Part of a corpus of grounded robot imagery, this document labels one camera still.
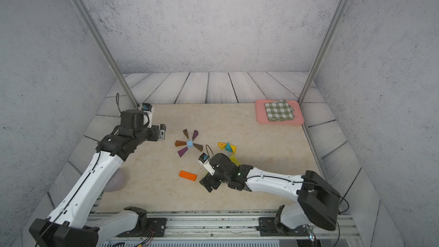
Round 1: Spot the lilac bowl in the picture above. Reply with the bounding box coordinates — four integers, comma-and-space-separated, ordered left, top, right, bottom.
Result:
104, 168, 126, 192

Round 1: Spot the brown small wooden block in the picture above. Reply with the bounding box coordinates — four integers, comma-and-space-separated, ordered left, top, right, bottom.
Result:
175, 141, 187, 147

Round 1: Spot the green checkered cloth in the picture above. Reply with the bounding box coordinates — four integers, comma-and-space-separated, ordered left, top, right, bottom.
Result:
265, 99, 295, 122

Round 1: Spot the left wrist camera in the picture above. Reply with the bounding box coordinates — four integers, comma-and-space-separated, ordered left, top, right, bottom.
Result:
138, 103, 154, 128

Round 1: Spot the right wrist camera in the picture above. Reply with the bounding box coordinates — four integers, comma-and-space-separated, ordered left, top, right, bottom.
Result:
198, 153, 215, 176

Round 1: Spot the orange long wooden block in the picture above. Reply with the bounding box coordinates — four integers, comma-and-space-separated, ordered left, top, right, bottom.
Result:
179, 170, 197, 181

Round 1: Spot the dark brown rectangular block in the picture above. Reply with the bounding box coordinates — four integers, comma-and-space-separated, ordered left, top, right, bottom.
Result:
183, 129, 189, 139

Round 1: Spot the left aluminium frame post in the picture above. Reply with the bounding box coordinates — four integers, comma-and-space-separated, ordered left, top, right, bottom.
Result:
70, 0, 139, 108

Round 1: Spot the pink tray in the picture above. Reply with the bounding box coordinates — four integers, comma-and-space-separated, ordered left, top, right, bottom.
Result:
255, 99, 304, 125

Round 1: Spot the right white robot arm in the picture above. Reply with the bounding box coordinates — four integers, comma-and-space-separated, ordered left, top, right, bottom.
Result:
198, 153, 341, 236

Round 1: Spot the teal triangle wooden block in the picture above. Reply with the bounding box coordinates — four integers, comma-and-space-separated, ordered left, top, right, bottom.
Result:
225, 143, 233, 153

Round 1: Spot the right aluminium frame post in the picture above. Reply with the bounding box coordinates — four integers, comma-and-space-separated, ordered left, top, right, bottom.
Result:
298, 0, 349, 105

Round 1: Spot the aluminium frame post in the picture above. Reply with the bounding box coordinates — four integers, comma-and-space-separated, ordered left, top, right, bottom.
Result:
298, 0, 349, 105
70, 0, 139, 108

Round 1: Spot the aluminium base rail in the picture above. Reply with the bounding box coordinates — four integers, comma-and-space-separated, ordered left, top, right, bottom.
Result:
98, 210, 364, 247

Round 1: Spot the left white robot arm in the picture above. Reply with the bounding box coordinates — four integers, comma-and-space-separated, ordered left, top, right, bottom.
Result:
29, 104, 166, 247

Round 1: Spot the yellow triangle wooden block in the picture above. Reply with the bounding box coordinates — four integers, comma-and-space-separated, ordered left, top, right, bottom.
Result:
230, 145, 237, 154

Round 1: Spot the purple rectangular wooden block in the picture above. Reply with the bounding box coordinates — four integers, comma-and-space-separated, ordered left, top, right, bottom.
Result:
178, 147, 189, 157

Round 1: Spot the lime green long block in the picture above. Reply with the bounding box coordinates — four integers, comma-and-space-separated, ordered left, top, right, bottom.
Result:
229, 155, 241, 166

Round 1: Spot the brown slanted wooden block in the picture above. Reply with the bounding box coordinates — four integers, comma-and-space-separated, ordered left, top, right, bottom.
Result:
192, 143, 203, 152

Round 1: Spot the orange triangle wooden block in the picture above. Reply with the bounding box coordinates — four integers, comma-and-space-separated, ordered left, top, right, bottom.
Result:
218, 142, 226, 149

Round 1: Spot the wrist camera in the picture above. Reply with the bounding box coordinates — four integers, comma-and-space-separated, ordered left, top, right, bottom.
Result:
198, 153, 215, 176
138, 103, 154, 128

